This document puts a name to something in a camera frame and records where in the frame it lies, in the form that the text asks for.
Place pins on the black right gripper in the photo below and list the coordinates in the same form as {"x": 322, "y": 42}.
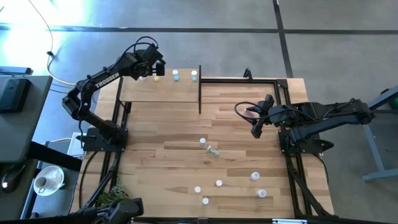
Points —
{"x": 280, "y": 115}

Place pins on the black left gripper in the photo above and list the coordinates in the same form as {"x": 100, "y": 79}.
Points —
{"x": 140, "y": 63}

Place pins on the purple medicine bottle white cap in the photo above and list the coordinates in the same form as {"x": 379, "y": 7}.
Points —
{"x": 254, "y": 176}
{"x": 142, "y": 78}
{"x": 249, "y": 112}

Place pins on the blue medicine bottle white cap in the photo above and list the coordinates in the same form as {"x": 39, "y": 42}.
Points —
{"x": 205, "y": 201}
{"x": 194, "y": 75}
{"x": 202, "y": 141}
{"x": 175, "y": 74}

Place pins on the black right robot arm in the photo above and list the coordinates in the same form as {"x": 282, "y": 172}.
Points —
{"x": 335, "y": 119}

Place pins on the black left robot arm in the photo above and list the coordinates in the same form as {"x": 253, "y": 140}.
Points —
{"x": 107, "y": 76}

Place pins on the blue pill bottle far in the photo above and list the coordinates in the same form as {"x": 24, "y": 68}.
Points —
{"x": 261, "y": 193}

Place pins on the white paper sheet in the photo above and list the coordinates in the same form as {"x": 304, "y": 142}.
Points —
{"x": 73, "y": 149}

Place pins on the green potted plant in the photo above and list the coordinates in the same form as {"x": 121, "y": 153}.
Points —
{"x": 113, "y": 193}

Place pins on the grey flat device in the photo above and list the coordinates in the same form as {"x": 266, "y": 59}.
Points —
{"x": 15, "y": 70}

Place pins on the black box device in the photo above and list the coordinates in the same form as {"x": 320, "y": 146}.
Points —
{"x": 12, "y": 93}

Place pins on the grey desk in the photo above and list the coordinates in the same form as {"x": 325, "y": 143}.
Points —
{"x": 18, "y": 133}

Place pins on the white cup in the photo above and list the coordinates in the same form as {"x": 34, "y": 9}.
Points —
{"x": 40, "y": 183}

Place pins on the black computer mouse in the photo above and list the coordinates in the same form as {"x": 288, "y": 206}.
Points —
{"x": 12, "y": 177}

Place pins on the wooden shelf with black frame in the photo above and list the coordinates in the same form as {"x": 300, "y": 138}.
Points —
{"x": 161, "y": 91}

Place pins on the black aluminium rig frame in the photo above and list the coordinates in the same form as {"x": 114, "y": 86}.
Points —
{"x": 224, "y": 81}

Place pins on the grey metal table frame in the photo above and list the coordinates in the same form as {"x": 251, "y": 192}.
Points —
{"x": 372, "y": 144}

